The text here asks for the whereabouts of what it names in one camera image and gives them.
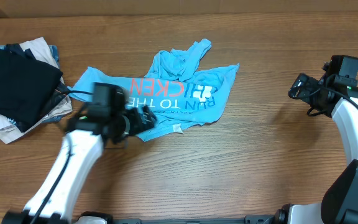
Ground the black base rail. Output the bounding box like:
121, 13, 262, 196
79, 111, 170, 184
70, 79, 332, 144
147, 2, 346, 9
79, 212, 275, 224

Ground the light blue printed t-shirt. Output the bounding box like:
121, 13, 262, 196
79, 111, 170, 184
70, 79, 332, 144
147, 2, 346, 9
70, 39, 240, 141

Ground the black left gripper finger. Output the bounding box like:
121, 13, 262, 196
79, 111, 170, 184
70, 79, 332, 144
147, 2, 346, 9
135, 123, 155, 135
142, 105, 157, 123

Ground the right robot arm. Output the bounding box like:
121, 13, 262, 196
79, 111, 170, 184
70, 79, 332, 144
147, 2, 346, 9
269, 73, 358, 223

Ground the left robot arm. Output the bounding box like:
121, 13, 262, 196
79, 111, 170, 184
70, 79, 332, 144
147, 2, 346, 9
2, 103, 157, 223

